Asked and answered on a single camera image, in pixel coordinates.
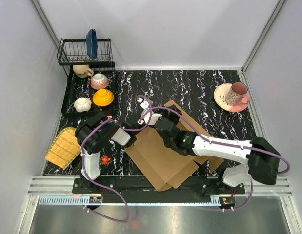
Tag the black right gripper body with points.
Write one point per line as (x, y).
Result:
(167, 144)

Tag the brown cardboard box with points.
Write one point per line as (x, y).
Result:
(163, 167)

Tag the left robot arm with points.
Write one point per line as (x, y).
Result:
(95, 133)

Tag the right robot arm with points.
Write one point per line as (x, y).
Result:
(257, 159)

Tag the yellow ribbed bowl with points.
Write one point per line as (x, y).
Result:
(103, 97)

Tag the orange red small toy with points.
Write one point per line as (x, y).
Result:
(105, 160)

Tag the cream pink floral plate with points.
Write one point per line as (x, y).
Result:
(219, 97)

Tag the black dish rack tray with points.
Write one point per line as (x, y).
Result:
(74, 52)

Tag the pink patterned bowl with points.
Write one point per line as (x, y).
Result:
(99, 81)

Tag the white flower-shaped bowl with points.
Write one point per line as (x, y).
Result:
(82, 104)

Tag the pink patterned mug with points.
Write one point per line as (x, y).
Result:
(237, 94)

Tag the yellow bamboo mat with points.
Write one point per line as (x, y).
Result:
(64, 149)

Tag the cream ceramic mug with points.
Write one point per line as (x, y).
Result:
(83, 71)

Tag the blue plate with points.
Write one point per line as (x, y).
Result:
(91, 44)

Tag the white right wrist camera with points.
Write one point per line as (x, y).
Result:
(150, 118)

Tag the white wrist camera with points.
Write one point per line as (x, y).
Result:
(150, 118)
(144, 103)

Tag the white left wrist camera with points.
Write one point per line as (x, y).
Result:
(144, 103)

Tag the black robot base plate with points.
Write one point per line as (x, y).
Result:
(138, 190)

